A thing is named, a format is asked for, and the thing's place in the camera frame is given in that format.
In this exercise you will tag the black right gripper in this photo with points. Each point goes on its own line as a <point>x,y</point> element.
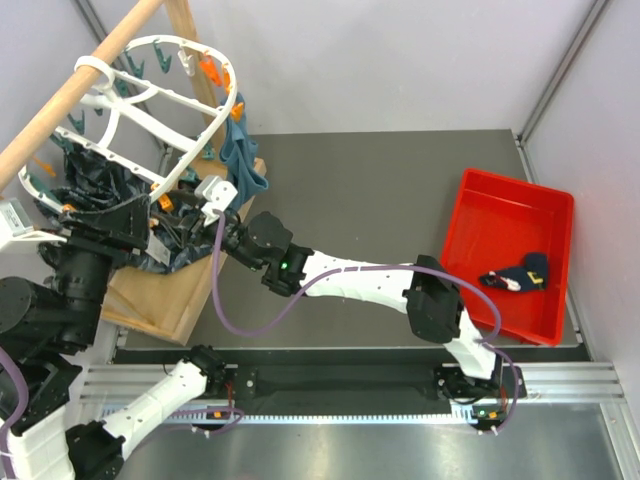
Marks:
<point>195,229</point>

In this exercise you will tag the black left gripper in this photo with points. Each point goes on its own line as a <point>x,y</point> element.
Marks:
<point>116,231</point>

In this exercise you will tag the teal blue garment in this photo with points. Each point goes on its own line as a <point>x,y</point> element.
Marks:
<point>237,154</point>

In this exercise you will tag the white round clip hanger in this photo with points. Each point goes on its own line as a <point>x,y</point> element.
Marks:
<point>119,94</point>

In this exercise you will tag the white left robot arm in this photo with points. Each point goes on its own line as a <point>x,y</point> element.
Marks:
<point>43,326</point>

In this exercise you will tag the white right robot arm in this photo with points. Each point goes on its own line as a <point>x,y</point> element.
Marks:
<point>423,291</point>

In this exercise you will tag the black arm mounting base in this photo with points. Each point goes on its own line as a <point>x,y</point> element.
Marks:
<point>362,384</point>

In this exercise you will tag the dark leaf-print shorts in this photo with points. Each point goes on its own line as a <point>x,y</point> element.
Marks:
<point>91,183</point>

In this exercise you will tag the wooden round rod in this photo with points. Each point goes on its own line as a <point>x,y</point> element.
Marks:
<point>37,130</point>

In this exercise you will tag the red plastic bin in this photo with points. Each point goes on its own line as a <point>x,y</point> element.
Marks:
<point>496,222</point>

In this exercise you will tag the navy sock with yellow tag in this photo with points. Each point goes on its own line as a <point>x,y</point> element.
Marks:
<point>520,275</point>

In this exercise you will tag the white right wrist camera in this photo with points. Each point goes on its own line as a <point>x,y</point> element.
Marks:
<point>216,195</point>

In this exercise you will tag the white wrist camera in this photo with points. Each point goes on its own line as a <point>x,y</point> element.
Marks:
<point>216,195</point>
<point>18,234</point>

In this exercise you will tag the wooden rack frame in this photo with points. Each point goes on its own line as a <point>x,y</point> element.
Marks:
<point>164,306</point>

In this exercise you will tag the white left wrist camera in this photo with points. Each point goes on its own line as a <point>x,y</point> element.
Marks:
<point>18,234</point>

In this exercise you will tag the aluminium rail frame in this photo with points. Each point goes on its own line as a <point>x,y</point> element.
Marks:
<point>573,423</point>

